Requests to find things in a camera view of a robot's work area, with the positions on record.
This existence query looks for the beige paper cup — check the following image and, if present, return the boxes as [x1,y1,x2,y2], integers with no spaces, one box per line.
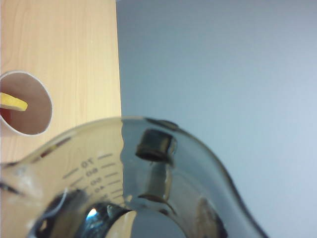
[0,70,54,136]

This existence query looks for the clear measuring cup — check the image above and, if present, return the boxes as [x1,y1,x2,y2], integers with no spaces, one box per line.
[0,116,269,238]

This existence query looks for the lemon slice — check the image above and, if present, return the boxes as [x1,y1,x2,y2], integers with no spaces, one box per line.
[0,93,28,112]

